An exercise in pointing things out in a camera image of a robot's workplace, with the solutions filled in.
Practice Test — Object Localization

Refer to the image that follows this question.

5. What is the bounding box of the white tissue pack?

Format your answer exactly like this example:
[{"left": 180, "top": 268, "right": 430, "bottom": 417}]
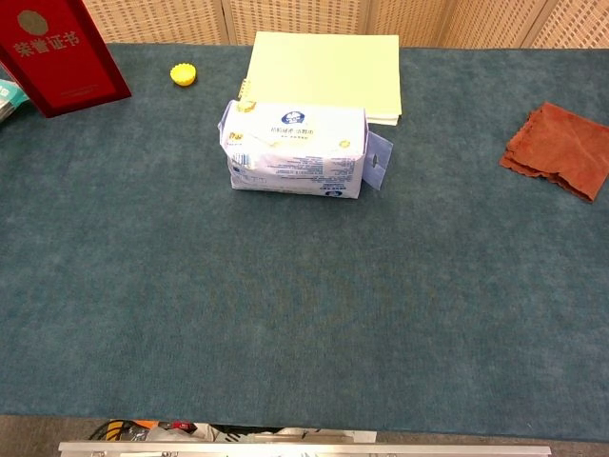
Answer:
[{"left": 217, "top": 99, "right": 397, "bottom": 200}]

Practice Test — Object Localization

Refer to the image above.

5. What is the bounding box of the red certificate book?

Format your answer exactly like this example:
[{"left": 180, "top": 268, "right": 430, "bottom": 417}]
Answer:
[{"left": 0, "top": 0, "right": 133, "bottom": 119}]

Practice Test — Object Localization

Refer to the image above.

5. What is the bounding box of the teal felt table mat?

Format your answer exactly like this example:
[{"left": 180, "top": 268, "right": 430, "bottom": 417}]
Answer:
[{"left": 0, "top": 42, "right": 609, "bottom": 437}]

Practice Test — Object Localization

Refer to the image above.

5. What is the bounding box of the pale yellow spiral notebook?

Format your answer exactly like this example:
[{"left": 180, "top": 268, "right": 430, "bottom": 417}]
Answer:
[{"left": 237, "top": 30, "right": 403, "bottom": 127}]

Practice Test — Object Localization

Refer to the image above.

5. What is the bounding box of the yellow bottle cap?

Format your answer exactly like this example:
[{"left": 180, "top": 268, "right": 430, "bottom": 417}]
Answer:
[{"left": 169, "top": 63, "right": 198, "bottom": 88}]

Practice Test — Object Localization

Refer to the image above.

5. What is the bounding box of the beige woven folding screen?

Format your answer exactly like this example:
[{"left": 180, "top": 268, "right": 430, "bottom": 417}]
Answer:
[{"left": 81, "top": 0, "right": 609, "bottom": 50}]

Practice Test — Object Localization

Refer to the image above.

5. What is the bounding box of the white plastic bag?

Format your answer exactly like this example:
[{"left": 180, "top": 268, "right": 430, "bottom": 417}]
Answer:
[{"left": 142, "top": 421, "right": 221, "bottom": 443}]

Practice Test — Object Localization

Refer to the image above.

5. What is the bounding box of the rust brown folded cloth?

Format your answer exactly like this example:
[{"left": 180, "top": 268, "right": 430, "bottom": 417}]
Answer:
[{"left": 498, "top": 100, "right": 609, "bottom": 204}]

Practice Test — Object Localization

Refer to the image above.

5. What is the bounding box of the teal and white packet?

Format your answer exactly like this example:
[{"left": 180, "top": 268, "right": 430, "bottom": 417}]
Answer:
[{"left": 0, "top": 64, "right": 30, "bottom": 126}]

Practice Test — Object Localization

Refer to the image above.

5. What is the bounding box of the aluminium profile rail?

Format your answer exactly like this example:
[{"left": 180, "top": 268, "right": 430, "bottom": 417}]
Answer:
[{"left": 57, "top": 440, "right": 553, "bottom": 457}]

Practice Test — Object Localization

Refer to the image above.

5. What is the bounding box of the black cable bundle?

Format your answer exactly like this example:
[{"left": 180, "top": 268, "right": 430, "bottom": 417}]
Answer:
[{"left": 88, "top": 418, "right": 144, "bottom": 442}]

